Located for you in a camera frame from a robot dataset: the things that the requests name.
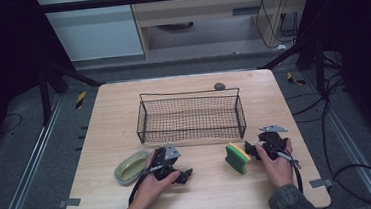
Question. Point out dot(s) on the white cabinet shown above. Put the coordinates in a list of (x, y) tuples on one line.
[(97, 31)]

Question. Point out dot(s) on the person's left hand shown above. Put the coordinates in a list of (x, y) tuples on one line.
[(148, 191)]

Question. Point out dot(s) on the grey tape piece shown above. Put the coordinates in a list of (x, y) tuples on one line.
[(320, 183), (69, 202)]

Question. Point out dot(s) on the person's right hand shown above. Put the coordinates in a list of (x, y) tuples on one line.
[(279, 172)]

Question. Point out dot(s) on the black metal stand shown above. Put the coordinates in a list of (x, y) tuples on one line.
[(44, 95), (320, 70)]

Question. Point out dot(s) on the green and yellow sponge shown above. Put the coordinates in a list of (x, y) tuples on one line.
[(236, 159)]

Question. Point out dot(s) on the dark curtain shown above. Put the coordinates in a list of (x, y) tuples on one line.
[(358, 37), (3, 65)]

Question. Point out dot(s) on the yellow and black tape strip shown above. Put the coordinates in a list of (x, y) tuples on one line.
[(294, 80), (80, 99)]

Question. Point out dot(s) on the light wooden desk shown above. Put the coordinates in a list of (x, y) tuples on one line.
[(199, 8)]

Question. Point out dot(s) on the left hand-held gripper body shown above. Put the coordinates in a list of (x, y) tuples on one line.
[(159, 160)]

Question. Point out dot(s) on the aluminium floor rail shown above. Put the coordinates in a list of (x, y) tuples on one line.
[(350, 145), (28, 170)]

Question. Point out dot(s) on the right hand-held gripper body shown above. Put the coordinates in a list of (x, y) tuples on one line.
[(273, 146)]

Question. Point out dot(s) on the green soap dish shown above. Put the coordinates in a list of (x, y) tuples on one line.
[(131, 168)]

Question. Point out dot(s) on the grey round disc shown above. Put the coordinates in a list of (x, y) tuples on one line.
[(219, 86)]

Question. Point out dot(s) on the white plug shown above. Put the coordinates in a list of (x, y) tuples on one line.
[(281, 46)]

